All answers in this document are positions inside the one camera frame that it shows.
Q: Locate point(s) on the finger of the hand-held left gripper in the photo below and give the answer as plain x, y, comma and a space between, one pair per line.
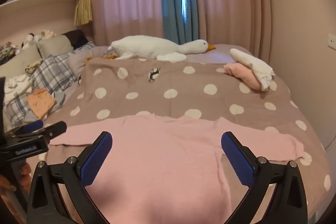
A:
32, 125
53, 129

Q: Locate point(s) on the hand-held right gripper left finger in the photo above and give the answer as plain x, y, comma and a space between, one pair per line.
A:
95, 161

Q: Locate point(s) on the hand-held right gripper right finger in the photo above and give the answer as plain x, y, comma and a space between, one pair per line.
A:
236, 161

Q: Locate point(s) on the pink striped shirt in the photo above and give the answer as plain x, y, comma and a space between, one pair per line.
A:
162, 161

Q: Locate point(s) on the person's left hand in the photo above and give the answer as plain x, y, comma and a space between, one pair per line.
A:
25, 176

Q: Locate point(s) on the orange cloth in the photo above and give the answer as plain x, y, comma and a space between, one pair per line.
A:
42, 103

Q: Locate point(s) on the grey-blue cloth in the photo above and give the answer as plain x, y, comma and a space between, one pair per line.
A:
59, 98

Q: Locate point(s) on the white crumpled cloth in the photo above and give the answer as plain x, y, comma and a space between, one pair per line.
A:
17, 82

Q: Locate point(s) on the floral cloth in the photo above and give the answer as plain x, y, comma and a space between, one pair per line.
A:
8, 50
32, 67

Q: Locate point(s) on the plaid cloth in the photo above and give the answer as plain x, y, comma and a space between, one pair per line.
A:
52, 69

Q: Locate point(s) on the beige pillow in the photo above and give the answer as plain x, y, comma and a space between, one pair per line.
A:
18, 62

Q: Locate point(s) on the grey pillow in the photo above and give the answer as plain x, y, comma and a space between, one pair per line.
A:
55, 46

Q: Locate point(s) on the black and white plush toy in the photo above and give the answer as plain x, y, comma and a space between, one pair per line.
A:
30, 40

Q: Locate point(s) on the folded pink garment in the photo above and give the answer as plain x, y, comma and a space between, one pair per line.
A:
242, 73

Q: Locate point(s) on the dark brown pillow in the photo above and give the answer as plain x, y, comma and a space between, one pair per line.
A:
76, 37

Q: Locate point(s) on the mauve polka dot blanket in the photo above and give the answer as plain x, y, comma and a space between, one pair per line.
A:
183, 82

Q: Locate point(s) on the folded white garment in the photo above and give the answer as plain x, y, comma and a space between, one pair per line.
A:
252, 61

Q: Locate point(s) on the mauve bed sheet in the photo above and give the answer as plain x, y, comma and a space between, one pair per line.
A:
220, 52

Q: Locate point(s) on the yellow hanging tassel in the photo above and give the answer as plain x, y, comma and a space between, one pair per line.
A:
82, 11

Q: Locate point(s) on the white goose plush toy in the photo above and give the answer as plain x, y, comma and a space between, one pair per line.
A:
147, 47

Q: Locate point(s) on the white wall socket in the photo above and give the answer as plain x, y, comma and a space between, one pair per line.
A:
332, 41

